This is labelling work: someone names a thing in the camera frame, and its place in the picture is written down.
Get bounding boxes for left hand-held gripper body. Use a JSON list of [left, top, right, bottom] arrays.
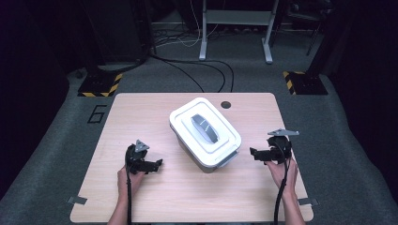
[[124, 139, 151, 175]]

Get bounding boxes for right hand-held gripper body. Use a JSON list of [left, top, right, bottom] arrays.
[[265, 127, 300, 166]]

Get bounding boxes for grey plastic storage box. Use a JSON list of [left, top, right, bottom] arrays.
[[174, 132, 241, 174]]

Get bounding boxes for white box lid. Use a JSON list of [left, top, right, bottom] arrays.
[[168, 97, 243, 169]]

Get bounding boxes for person's left hand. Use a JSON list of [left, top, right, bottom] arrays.
[[116, 165, 147, 202]]

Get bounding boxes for person's right hand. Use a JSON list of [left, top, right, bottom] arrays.
[[265, 157, 299, 199]]

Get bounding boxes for grey tape strip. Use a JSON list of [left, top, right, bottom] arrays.
[[297, 197, 320, 207], [67, 195, 89, 206]]

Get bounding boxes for dark metal stand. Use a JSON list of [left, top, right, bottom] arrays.
[[304, 0, 348, 76]]

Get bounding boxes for black cabinet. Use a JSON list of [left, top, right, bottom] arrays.
[[83, 0, 155, 65]]

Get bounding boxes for left hand-held gripper cable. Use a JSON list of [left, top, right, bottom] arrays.
[[124, 145, 135, 225]]

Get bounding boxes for hand-held gripper cable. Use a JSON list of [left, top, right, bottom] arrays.
[[272, 140, 293, 225], [124, 145, 135, 225]]

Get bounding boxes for right hand-held gripper cable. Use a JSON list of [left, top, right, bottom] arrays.
[[272, 140, 293, 225]]

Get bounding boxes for yellow black striped base plate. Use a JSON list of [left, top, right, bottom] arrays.
[[283, 70, 329, 96], [77, 72, 124, 98]]

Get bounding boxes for black floor cables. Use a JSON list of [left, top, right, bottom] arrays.
[[149, 52, 236, 94]]

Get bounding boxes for white floor cables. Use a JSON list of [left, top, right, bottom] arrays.
[[154, 0, 220, 49]]

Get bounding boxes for white metal stand frame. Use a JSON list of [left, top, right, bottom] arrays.
[[198, 0, 282, 65]]

